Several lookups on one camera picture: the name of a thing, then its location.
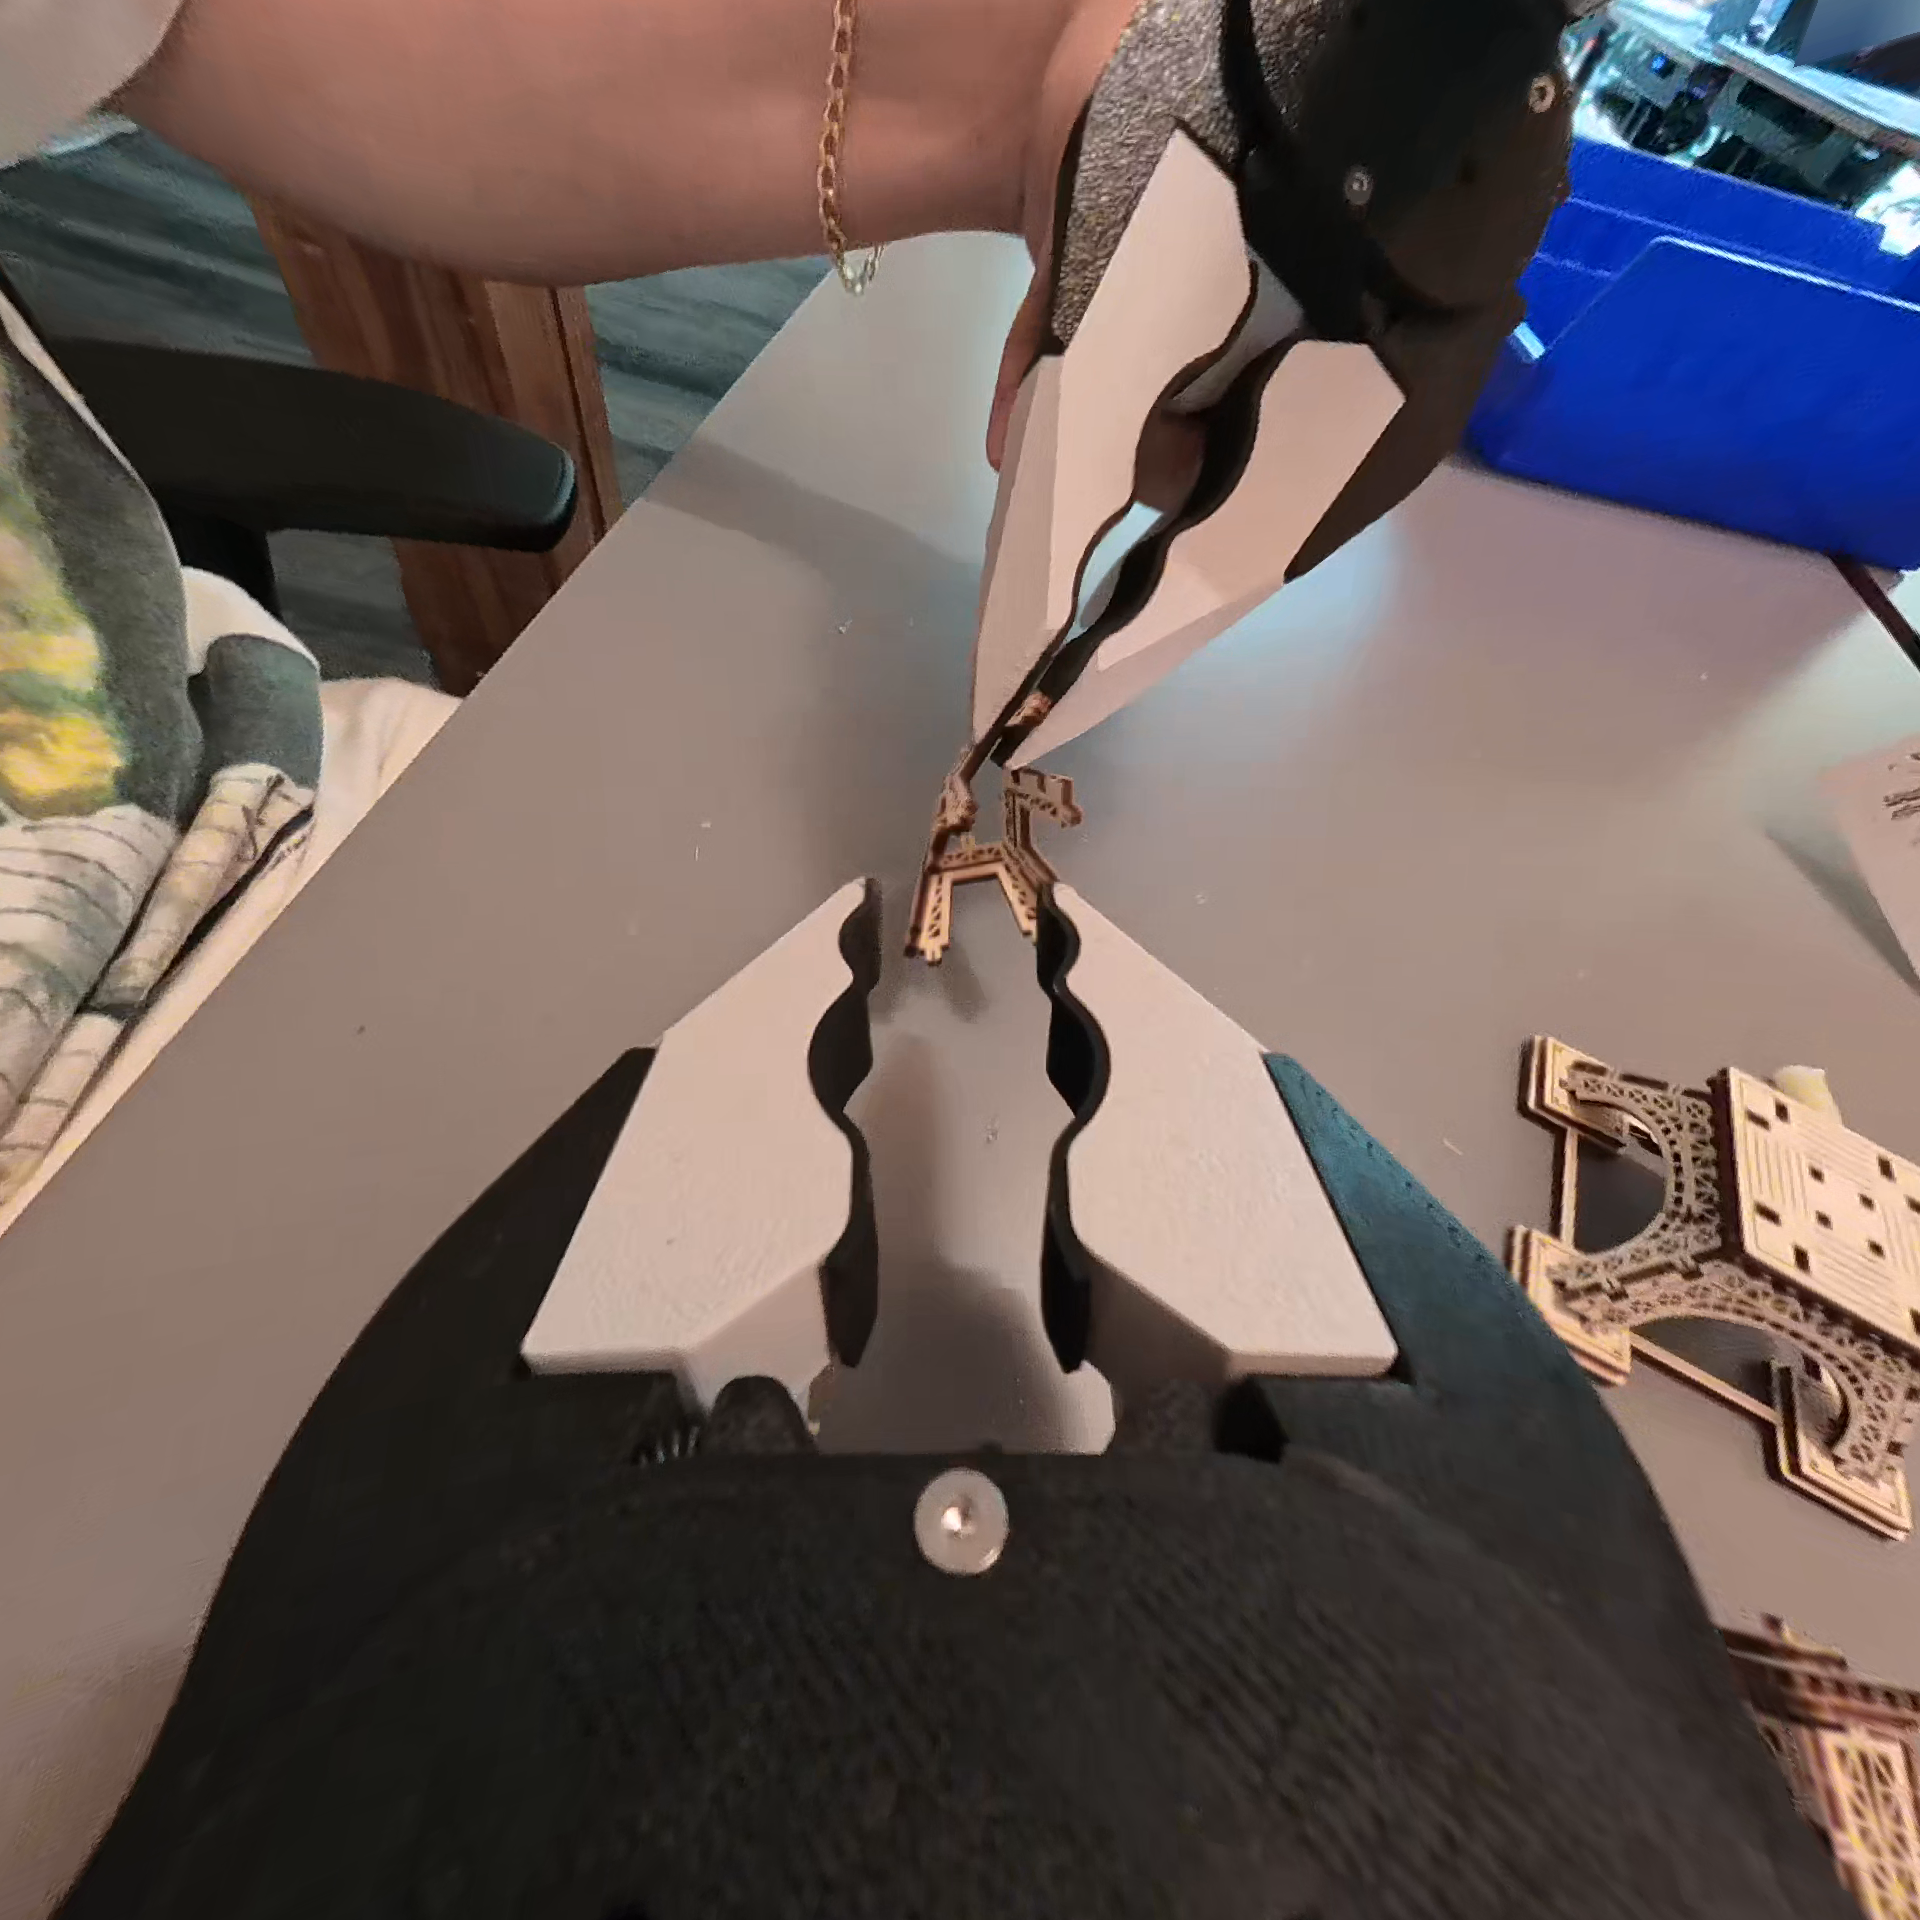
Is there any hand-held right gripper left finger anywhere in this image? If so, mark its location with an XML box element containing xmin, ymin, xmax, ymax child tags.
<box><xmin>519</xmin><ymin>874</ymin><xmax>888</xmax><ymax>1426</ymax></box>

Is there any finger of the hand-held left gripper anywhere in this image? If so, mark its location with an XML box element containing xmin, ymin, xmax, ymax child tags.
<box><xmin>998</xmin><ymin>332</ymin><xmax>1411</xmax><ymax>766</ymax></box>
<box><xmin>966</xmin><ymin>121</ymin><xmax>1262</xmax><ymax>766</ymax></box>

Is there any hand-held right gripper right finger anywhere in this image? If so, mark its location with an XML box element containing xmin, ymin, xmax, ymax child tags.
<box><xmin>1036</xmin><ymin>881</ymin><xmax>1401</xmax><ymax>1420</ymax></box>

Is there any small wooden arch assembly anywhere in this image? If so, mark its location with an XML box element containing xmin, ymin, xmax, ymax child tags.
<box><xmin>903</xmin><ymin>731</ymin><xmax>1084</xmax><ymax>965</ymax></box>

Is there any person's left forearm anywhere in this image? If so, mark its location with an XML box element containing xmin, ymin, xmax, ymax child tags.
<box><xmin>105</xmin><ymin>0</ymin><xmax>888</xmax><ymax>290</ymax></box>

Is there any grey desk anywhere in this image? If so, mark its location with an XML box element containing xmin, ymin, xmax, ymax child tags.
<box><xmin>0</xmin><ymin>231</ymin><xmax>1920</xmax><ymax>1920</ymax></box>

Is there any person's left hand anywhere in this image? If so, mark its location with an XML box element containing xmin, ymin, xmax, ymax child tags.
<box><xmin>883</xmin><ymin>0</ymin><xmax>1145</xmax><ymax>469</ymax></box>

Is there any blue plastic bin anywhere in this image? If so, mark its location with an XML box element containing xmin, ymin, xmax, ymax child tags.
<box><xmin>1462</xmin><ymin>138</ymin><xmax>1920</xmax><ymax>576</ymax></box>

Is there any wooden tower base model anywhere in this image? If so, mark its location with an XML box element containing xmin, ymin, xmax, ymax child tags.
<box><xmin>1506</xmin><ymin>1032</ymin><xmax>1920</xmax><ymax>1545</ymax></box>

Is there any black chair armrest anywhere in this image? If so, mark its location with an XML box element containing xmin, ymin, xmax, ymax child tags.
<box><xmin>44</xmin><ymin>339</ymin><xmax>585</xmax><ymax>615</ymax></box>

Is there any paper instruction sheet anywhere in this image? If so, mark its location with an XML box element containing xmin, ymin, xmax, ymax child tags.
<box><xmin>1821</xmin><ymin>744</ymin><xmax>1920</xmax><ymax>977</ymax></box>

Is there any person's printed white shirt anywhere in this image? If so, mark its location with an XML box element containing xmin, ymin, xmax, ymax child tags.
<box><xmin>0</xmin><ymin>0</ymin><xmax>466</xmax><ymax>1239</ymax></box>

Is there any wooden tower spire model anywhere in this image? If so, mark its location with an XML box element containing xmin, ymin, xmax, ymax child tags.
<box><xmin>1715</xmin><ymin>1618</ymin><xmax>1920</xmax><ymax>1920</ymax></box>

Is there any gold chain bracelet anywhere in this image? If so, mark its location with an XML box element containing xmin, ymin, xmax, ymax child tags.
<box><xmin>815</xmin><ymin>0</ymin><xmax>888</xmax><ymax>295</ymax></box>

